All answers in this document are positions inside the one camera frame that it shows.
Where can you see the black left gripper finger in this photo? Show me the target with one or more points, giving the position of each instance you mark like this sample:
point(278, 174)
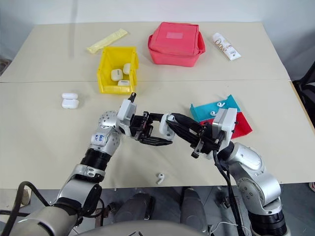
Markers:
point(156, 115)
point(155, 141)

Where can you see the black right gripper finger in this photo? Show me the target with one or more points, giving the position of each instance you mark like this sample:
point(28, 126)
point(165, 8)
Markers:
point(185, 136)
point(189, 125)

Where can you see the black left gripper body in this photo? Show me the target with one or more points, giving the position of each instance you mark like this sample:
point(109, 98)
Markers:
point(140, 125)

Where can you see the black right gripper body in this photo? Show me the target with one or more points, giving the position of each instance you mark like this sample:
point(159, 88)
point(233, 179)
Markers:
point(209, 143)

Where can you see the white earbud case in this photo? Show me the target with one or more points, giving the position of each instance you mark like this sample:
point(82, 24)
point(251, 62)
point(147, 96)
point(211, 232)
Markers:
point(70, 100)
point(126, 68)
point(116, 74)
point(163, 127)
point(123, 82)

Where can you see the white earbud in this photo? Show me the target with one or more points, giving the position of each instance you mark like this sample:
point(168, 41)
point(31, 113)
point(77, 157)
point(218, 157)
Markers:
point(221, 104)
point(213, 113)
point(160, 177)

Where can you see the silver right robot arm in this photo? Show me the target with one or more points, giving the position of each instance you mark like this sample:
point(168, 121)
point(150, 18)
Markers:
point(253, 167)

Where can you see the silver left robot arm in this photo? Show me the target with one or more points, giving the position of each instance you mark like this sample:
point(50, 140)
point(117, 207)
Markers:
point(103, 145)

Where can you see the closed white earbud case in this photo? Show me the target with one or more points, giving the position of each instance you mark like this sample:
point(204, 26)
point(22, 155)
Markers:
point(123, 82)
point(126, 68)
point(116, 74)

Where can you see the yellow plastic bin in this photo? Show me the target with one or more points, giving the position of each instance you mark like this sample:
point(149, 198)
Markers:
point(105, 59)

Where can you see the teal plastic tray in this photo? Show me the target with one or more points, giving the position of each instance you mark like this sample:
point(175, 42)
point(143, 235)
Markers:
point(204, 110)

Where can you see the red plastic tray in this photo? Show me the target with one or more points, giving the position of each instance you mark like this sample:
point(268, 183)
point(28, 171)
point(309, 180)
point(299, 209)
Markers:
point(242, 125)

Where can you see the red fabric pouch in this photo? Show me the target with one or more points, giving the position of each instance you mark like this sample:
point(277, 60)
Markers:
point(172, 45)

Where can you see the white Dove tube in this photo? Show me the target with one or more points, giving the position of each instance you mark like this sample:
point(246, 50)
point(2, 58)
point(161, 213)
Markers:
point(226, 46)

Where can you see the grey robot torso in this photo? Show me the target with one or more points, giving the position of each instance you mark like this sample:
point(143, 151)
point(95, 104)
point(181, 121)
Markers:
point(147, 229)

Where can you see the pale yellow sachet packet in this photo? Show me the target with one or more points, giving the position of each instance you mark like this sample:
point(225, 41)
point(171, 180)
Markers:
point(107, 40)

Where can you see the black office chair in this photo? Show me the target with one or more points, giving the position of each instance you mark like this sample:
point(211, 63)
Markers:
point(306, 78)

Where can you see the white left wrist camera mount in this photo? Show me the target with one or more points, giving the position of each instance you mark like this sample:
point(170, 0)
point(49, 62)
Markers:
point(126, 110)

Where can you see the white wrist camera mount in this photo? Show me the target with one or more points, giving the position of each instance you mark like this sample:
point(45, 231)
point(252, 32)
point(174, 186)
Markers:
point(227, 120)
point(126, 110)

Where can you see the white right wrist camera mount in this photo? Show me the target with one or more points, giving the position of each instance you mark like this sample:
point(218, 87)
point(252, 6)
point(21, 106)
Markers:
point(227, 120)

